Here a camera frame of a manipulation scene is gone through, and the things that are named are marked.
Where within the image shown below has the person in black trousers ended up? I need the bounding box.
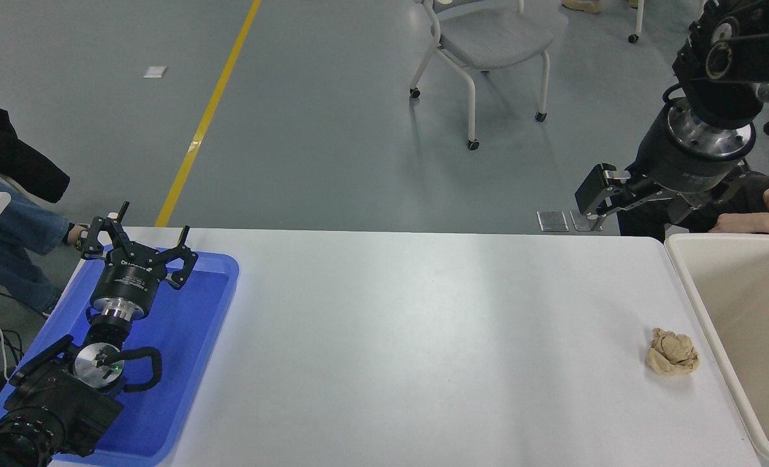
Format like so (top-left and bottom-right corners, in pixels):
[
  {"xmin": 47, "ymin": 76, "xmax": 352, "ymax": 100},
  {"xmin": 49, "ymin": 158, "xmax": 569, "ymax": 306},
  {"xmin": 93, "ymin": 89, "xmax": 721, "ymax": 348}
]
[{"xmin": 617, "ymin": 146, "xmax": 769, "ymax": 242}]

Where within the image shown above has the person in blue trousers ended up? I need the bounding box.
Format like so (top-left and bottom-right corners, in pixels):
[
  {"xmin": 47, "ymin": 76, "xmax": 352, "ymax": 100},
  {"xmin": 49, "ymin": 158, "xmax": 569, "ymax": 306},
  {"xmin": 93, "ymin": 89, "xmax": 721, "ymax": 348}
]
[{"xmin": 0, "ymin": 94, "xmax": 91, "ymax": 318}]

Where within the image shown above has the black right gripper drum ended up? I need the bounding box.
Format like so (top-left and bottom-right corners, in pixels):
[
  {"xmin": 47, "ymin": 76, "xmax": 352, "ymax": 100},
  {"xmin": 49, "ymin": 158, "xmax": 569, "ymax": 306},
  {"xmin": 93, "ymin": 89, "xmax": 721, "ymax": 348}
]
[{"xmin": 630, "ymin": 119, "xmax": 749, "ymax": 195}]

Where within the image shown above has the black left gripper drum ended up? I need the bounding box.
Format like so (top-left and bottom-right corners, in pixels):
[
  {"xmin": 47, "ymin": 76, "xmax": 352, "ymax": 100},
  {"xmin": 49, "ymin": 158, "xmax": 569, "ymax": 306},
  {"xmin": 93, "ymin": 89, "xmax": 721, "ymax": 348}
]
[{"xmin": 94, "ymin": 250, "xmax": 171, "ymax": 311}]

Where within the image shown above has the metal floor outlet plate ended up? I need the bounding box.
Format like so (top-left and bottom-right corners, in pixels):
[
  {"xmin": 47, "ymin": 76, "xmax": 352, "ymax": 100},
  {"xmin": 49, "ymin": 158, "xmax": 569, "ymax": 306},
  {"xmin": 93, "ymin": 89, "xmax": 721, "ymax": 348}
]
[
  {"xmin": 571, "ymin": 210, "xmax": 604, "ymax": 232},
  {"xmin": 537, "ymin": 211, "xmax": 570, "ymax": 233}
]

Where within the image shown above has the grey seat white frame chair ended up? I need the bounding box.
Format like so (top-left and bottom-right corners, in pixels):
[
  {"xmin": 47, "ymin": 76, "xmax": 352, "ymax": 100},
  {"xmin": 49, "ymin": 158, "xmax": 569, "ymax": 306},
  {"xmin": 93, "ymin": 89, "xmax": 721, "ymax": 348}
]
[{"xmin": 409, "ymin": 0, "xmax": 554, "ymax": 151}]

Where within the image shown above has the tan paper ball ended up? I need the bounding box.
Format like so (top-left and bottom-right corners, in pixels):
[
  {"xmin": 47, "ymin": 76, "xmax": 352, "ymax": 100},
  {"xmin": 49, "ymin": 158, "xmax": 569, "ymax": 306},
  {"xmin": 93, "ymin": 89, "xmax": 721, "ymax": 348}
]
[{"xmin": 646, "ymin": 328, "xmax": 700, "ymax": 377}]

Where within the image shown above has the white rolling chair leg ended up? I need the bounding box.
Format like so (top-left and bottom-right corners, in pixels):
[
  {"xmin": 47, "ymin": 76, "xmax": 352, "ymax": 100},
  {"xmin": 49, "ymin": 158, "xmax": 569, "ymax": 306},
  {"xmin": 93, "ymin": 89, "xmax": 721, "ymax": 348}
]
[{"xmin": 627, "ymin": 0, "xmax": 645, "ymax": 45}]

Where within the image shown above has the large pale plastic bin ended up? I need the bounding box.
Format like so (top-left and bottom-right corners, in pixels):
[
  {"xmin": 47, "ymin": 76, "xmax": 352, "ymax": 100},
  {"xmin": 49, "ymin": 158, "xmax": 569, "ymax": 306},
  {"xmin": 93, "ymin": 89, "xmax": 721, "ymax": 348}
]
[{"xmin": 665, "ymin": 233, "xmax": 769, "ymax": 465}]

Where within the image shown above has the blue plastic tray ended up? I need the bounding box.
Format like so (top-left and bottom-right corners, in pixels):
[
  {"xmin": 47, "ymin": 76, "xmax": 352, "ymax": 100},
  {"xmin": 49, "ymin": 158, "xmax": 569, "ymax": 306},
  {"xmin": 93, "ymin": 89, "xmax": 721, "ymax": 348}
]
[{"xmin": 0, "ymin": 246, "xmax": 240, "ymax": 466}]

